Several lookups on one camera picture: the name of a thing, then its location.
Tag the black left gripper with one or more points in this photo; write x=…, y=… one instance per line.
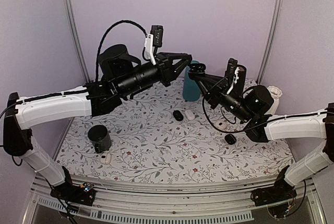
x=168, y=71

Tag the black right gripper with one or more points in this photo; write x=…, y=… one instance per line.
x=214, y=95

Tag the black gold-trimmed earbud charging case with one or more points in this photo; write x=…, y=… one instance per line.
x=196, y=69

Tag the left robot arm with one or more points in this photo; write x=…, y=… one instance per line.
x=119, y=76

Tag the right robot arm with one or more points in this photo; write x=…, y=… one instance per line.
x=261, y=127

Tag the white oval earbud case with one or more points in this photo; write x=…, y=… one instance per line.
x=189, y=115

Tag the black oval earbud case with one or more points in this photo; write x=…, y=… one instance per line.
x=178, y=115

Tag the small black round case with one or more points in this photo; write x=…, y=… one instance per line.
x=230, y=139

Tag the white square earbud case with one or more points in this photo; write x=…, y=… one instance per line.
x=105, y=158

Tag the teal cylindrical vase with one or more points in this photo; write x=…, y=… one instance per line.
x=191, y=91

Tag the dark brown tall vase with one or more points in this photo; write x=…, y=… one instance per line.
x=239, y=79

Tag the white ribbed vase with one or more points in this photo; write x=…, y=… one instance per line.
x=275, y=93

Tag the floral patterned table mat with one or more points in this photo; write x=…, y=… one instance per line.
x=150, y=146

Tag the dark grey mug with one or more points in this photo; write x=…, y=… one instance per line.
x=100, y=138

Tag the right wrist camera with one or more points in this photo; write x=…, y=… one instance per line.
x=230, y=69

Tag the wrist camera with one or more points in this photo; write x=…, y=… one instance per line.
x=157, y=32
x=230, y=69

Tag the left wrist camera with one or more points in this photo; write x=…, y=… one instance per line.
x=157, y=32

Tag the right rear aluminium frame post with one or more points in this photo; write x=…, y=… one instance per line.
x=270, y=40

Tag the aluminium frame post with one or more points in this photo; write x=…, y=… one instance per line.
x=75, y=36
x=270, y=40

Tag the left rear aluminium frame post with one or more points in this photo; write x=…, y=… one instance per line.
x=75, y=36

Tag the front aluminium rail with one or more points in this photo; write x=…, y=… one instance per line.
x=218, y=202

